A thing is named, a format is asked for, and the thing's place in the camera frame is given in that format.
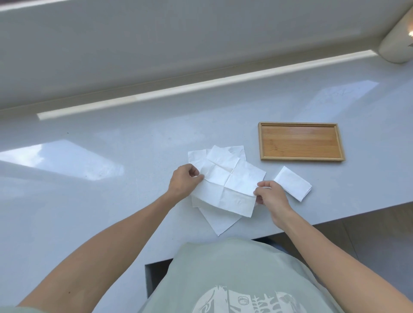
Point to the person's left hand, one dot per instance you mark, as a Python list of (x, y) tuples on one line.
[(181, 183)]

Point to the person's right hand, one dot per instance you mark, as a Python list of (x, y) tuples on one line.
[(274, 201)]

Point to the person's right thumb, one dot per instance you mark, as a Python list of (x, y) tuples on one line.
[(259, 196)]

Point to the person's left thumb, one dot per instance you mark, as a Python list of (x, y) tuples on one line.
[(197, 179)]

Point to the person's right forearm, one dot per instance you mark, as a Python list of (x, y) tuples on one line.
[(335, 264)]

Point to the person's left forearm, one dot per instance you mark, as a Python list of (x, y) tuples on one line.
[(106, 245)]

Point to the white paper napkin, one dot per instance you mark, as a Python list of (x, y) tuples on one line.
[(235, 151), (196, 158), (222, 222)]

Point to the folded white napkin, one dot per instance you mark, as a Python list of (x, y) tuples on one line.
[(293, 183)]

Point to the rectangular wooden tray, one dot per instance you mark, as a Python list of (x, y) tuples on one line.
[(300, 141)]

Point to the pale green printed shirt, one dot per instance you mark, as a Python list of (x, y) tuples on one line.
[(235, 277)]

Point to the white rounded appliance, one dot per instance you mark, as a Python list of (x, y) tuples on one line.
[(398, 42)]

